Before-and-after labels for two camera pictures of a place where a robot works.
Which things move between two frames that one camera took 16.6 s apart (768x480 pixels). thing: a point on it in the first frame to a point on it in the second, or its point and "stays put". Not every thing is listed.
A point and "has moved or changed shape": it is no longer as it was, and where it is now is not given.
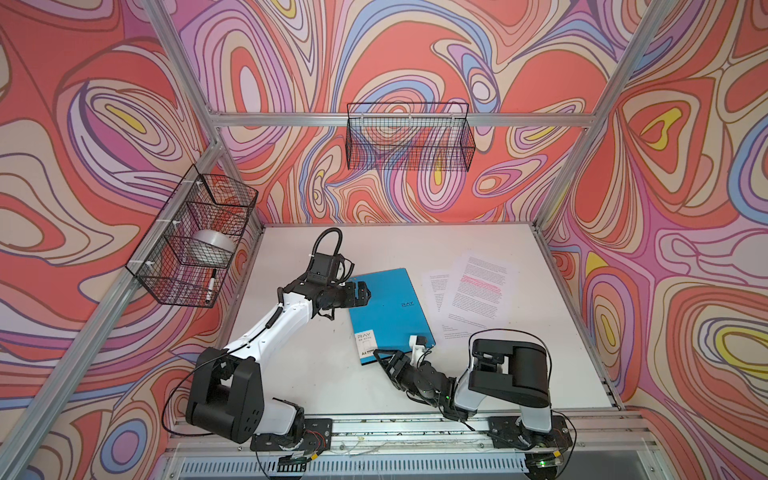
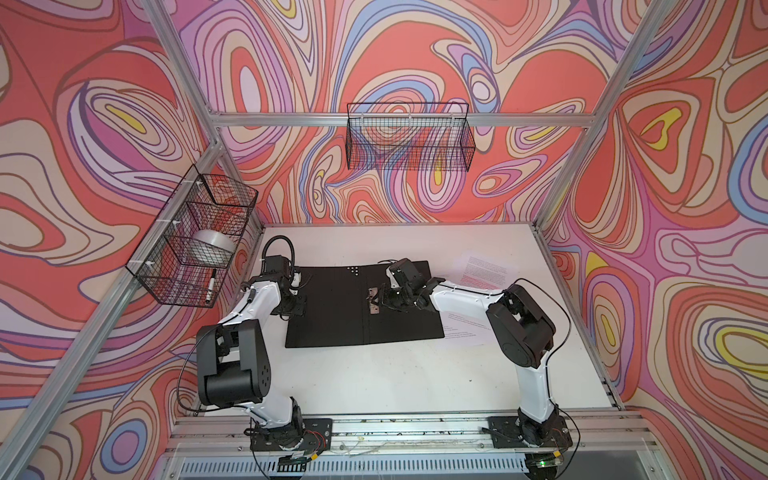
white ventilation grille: [355, 468] stays put
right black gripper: [404, 364] to [385, 299]
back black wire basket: [413, 136] stays put
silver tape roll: [210, 248] stays put
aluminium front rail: [593, 431] stays put
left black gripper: [351, 299] to [298, 306]
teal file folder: [392, 316] has moved or changed shape
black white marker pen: [211, 286] stays put
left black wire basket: [187, 255] stays put
